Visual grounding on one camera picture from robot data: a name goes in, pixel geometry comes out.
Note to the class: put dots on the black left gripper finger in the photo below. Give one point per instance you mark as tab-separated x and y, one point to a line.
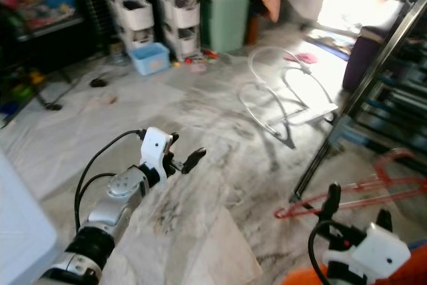
195	159

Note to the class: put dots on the red plastic hanger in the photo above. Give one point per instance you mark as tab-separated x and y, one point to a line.
283	213

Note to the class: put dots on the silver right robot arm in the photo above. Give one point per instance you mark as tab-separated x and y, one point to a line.
347	277

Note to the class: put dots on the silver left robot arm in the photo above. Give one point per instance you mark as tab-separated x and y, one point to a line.
113	208

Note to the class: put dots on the light blue folding table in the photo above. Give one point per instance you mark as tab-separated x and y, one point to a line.
23	231

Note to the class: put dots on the orange shirt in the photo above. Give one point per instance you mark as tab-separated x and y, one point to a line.
303	278

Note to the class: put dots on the small pink card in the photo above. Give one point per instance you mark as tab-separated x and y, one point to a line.
197	67

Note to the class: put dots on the light blue plastic bin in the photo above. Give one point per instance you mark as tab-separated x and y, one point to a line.
149	60

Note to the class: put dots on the black metal drying rack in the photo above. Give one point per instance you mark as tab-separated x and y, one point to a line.
355	98

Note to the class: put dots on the small red toy pieces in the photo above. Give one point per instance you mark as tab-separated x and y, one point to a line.
207	53

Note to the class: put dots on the small black floor item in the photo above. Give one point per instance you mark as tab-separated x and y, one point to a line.
99	83

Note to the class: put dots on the green plastic storage bin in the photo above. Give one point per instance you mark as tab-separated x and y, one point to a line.
227	25

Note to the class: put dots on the dark purple armchair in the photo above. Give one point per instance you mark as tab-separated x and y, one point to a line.
360	65

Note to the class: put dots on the grey trolley with white baskets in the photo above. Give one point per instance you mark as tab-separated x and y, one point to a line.
181	15
137	15

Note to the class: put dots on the small pink plastic item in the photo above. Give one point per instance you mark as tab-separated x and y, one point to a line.
301	58

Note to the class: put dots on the blue patterned door mat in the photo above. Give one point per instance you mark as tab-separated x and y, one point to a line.
330	41

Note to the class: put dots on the shelf with colourful toys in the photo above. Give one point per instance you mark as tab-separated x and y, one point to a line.
40	1

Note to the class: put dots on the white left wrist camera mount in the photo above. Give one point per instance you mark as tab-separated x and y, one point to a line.
155	148

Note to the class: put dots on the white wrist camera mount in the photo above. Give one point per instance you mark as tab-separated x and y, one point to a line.
377	251
155	148

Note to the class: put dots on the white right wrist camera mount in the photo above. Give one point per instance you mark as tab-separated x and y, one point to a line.
377	251

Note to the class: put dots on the white tubular metal frame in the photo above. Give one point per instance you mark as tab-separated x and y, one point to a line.
310	113

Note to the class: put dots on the brown wooden post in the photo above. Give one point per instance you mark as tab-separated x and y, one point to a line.
251	31

